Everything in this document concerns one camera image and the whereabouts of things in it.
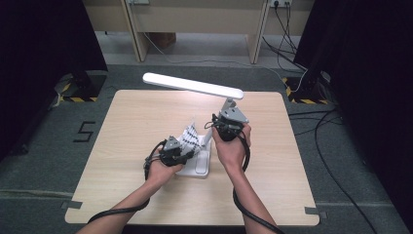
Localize white black patterned cloth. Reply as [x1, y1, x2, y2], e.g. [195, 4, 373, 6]
[178, 121, 203, 157]

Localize grey tape strip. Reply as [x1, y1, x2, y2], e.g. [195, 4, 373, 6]
[60, 200, 84, 211]
[304, 206, 328, 219]

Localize black curtain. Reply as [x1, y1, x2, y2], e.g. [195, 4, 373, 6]
[0, 0, 108, 162]
[293, 0, 413, 225]

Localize hand-held gripper black cable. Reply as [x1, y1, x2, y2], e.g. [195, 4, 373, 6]
[87, 139, 169, 225]
[232, 130, 286, 234]

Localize left hand-held gripper black cable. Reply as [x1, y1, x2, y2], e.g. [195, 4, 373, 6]
[87, 139, 169, 225]

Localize beige wooden desk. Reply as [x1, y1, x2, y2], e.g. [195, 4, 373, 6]
[82, 0, 316, 64]

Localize person's right hand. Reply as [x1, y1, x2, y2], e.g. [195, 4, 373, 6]
[211, 124, 253, 176]

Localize brown cardboard box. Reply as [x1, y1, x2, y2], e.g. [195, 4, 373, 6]
[149, 31, 177, 50]

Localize right hand-held gripper black cable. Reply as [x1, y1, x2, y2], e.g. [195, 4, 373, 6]
[232, 130, 286, 234]

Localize long black floor cable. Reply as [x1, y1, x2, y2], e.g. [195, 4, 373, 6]
[314, 108, 379, 234]

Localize black floor cables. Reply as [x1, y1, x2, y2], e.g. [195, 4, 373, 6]
[287, 108, 344, 136]

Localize bundle of black plugged cables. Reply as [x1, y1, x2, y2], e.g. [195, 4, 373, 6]
[261, 1, 308, 71]

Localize person's left hand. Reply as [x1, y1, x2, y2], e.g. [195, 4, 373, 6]
[145, 158, 185, 190]

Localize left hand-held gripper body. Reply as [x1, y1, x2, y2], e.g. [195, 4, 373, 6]
[159, 136, 188, 168]

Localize white desk lamp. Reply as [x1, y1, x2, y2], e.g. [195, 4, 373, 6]
[142, 72, 244, 179]

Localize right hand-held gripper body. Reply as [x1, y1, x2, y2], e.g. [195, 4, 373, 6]
[212, 107, 250, 142]

